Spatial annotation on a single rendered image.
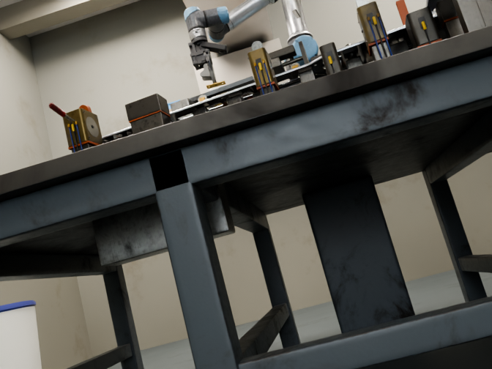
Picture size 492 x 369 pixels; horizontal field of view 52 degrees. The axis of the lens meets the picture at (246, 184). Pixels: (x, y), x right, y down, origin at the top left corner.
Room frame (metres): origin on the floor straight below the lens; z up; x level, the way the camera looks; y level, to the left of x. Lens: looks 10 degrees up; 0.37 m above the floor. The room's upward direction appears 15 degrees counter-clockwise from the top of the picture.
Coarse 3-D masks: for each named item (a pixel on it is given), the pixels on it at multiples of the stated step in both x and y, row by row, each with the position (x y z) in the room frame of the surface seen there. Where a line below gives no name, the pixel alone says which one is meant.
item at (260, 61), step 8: (264, 48) 1.48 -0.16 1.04; (248, 56) 1.48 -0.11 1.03; (256, 56) 1.48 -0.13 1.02; (264, 56) 1.47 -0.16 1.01; (256, 64) 1.48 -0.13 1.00; (264, 64) 1.47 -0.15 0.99; (256, 72) 1.48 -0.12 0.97; (264, 72) 1.47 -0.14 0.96; (272, 72) 1.49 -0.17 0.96; (256, 80) 1.48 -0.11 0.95; (264, 80) 1.47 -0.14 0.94; (272, 80) 1.47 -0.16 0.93; (256, 88) 1.49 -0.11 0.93; (264, 88) 1.49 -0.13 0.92; (272, 88) 1.48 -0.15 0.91
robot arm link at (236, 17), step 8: (248, 0) 2.21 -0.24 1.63; (256, 0) 2.21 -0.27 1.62; (264, 0) 2.22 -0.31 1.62; (272, 0) 2.24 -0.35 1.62; (240, 8) 2.20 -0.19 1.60; (248, 8) 2.21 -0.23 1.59; (256, 8) 2.23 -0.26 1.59; (232, 16) 2.20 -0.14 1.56; (240, 16) 2.21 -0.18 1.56; (248, 16) 2.23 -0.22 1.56; (224, 24) 2.19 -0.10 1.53; (232, 24) 2.21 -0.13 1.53; (208, 32) 2.23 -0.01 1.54; (216, 32) 2.17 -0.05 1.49; (224, 32) 2.22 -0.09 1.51; (216, 40) 2.25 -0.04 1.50
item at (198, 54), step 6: (192, 42) 2.07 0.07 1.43; (198, 42) 2.08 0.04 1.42; (192, 48) 2.09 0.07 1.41; (198, 48) 2.08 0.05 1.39; (204, 48) 2.07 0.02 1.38; (192, 54) 2.06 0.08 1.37; (198, 54) 2.06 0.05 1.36; (204, 54) 2.05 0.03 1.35; (192, 60) 2.06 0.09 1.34; (198, 60) 2.06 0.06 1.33; (204, 60) 2.06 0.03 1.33; (210, 60) 2.07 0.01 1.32; (198, 66) 2.10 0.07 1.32
